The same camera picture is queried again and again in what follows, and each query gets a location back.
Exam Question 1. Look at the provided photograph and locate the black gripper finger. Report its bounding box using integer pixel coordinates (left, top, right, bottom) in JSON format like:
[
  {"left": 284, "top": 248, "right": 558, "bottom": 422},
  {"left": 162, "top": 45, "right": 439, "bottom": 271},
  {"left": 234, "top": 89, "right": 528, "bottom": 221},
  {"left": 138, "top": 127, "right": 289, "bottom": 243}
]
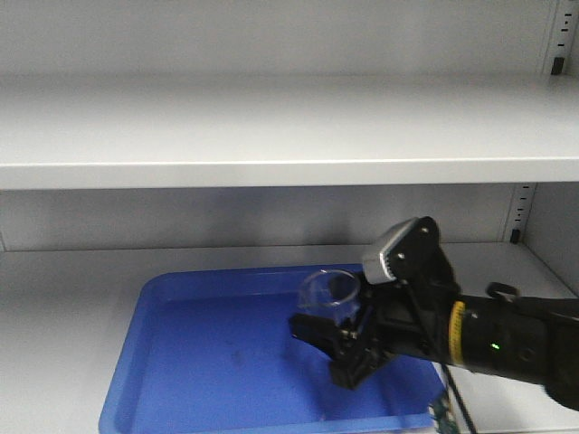
[
  {"left": 289, "top": 314, "right": 344, "bottom": 360},
  {"left": 346, "top": 288, "right": 375, "bottom": 330}
]

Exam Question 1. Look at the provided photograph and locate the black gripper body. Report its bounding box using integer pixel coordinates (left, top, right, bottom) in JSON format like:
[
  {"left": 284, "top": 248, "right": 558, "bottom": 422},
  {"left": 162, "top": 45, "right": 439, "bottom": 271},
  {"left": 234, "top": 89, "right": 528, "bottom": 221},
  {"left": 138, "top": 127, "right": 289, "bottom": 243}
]
[{"left": 329, "top": 216, "right": 460, "bottom": 390}]

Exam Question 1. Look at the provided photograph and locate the clear glass beaker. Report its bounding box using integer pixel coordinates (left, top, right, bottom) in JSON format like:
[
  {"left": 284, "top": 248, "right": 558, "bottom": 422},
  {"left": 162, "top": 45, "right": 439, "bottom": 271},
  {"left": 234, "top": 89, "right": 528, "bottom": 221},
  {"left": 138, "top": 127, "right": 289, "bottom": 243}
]
[{"left": 297, "top": 269, "right": 361, "bottom": 325}]

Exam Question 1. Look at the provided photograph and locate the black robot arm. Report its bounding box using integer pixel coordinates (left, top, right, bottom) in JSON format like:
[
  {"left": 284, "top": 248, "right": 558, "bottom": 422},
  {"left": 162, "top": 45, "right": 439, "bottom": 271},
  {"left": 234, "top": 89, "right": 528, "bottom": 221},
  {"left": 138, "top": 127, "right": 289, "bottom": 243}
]
[{"left": 289, "top": 216, "right": 578, "bottom": 409}]

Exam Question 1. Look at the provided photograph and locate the blue plastic tray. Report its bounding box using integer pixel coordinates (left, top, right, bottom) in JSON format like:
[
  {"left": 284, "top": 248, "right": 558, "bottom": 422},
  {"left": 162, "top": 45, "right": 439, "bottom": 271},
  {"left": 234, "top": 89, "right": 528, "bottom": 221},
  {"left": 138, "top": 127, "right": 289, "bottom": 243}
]
[{"left": 99, "top": 266, "right": 443, "bottom": 433}]

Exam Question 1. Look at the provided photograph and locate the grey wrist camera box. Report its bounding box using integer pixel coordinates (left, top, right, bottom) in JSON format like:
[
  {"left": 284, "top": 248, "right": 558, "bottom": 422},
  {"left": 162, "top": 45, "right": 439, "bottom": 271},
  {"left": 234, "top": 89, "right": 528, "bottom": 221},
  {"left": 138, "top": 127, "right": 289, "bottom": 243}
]
[{"left": 360, "top": 216, "right": 420, "bottom": 286}]

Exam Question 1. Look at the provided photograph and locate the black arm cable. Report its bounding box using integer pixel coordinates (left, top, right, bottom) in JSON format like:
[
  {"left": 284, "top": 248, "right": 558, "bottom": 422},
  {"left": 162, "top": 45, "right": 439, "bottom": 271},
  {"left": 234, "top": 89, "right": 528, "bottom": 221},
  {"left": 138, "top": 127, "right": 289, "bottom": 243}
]
[{"left": 436, "top": 361, "right": 479, "bottom": 434}]

